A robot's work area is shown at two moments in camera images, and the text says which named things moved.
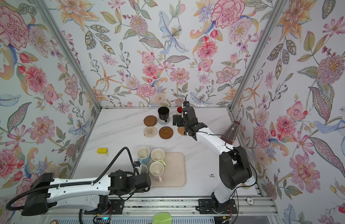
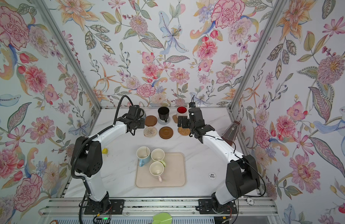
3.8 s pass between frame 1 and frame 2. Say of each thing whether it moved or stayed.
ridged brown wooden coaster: stayed
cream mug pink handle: stayed
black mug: stayed
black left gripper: moved
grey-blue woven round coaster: stayed
